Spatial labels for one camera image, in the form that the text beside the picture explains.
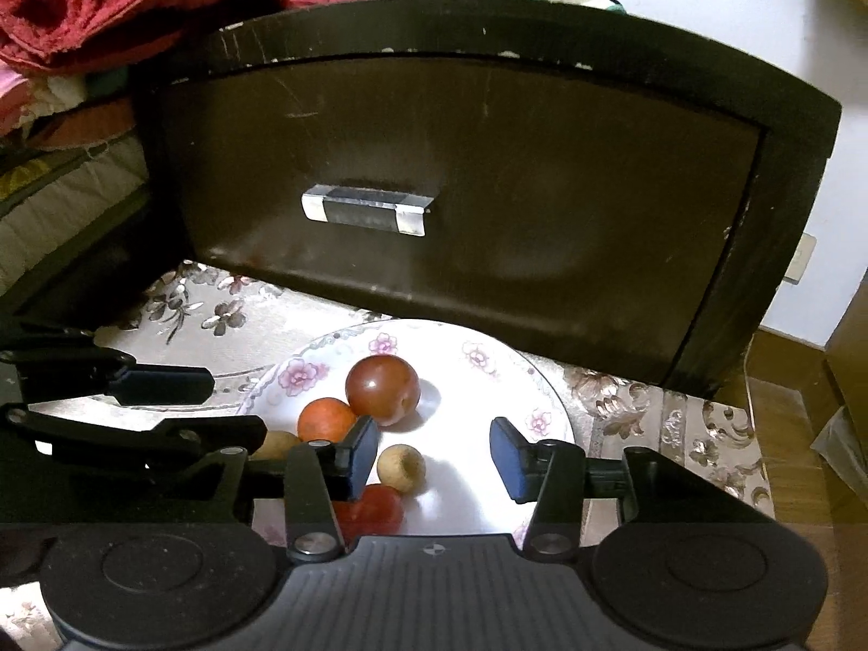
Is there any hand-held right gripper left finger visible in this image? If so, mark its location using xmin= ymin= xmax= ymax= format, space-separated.
xmin=145 ymin=413 xmax=381 ymax=564

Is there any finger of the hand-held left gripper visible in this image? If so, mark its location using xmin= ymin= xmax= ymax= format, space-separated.
xmin=0 ymin=346 xmax=215 ymax=409
xmin=0 ymin=405 xmax=270 ymax=469

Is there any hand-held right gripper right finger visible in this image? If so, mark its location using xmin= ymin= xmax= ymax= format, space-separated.
xmin=489 ymin=416 xmax=780 ymax=554

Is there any tan longan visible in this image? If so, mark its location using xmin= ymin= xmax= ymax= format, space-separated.
xmin=376 ymin=444 xmax=428 ymax=493
xmin=251 ymin=429 xmax=303 ymax=462

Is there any small orange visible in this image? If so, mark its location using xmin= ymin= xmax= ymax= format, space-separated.
xmin=297 ymin=397 xmax=358 ymax=445

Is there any large dark red tomato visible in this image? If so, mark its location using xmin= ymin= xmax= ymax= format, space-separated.
xmin=345 ymin=354 xmax=422 ymax=428

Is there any white floral plate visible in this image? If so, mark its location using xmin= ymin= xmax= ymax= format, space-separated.
xmin=234 ymin=318 xmax=578 ymax=552

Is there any floral tablecloth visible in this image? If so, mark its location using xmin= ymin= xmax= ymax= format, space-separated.
xmin=0 ymin=261 xmax=775 ymax=651

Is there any stacked bedding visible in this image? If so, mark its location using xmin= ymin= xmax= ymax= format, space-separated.
xmin=0 ymin=74 xmax=154 ymax=301

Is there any dark wooden nightstand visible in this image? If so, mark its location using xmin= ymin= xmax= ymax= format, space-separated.
xmin=129 ymin=0 xmax=843 ymax=401

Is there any pink printed cloth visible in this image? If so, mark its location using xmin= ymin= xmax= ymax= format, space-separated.
xmin=0 ymin=61 xmax=36 ymax=124

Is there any clear plastic bag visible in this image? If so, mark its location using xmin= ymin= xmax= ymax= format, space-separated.
xmin=810 ymin=407 xmax=868 ymax=484

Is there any red towel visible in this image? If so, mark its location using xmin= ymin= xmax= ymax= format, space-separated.
xmin=0 ymin=0 xmax=290 ymax=77

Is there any silver drawer handle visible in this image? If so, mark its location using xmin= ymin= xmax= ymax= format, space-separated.
xmin=301 ymin=184 xmax=435 ymax=238

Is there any beige wall socket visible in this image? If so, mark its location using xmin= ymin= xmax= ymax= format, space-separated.
xmin=783 ymin=232 xmax=818 ymax=284

